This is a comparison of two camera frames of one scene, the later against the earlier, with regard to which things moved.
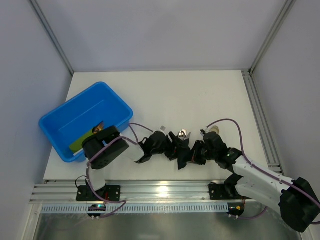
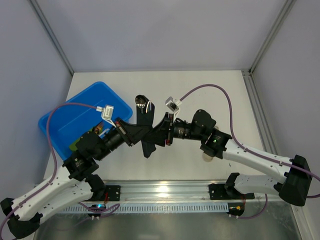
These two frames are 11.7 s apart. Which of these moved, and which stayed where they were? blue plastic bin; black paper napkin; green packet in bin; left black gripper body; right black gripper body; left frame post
Moved: black paper napkin; left black gripper body; right black gripper body
Stayed: left frame post; blue plastic bin; green packet in bin
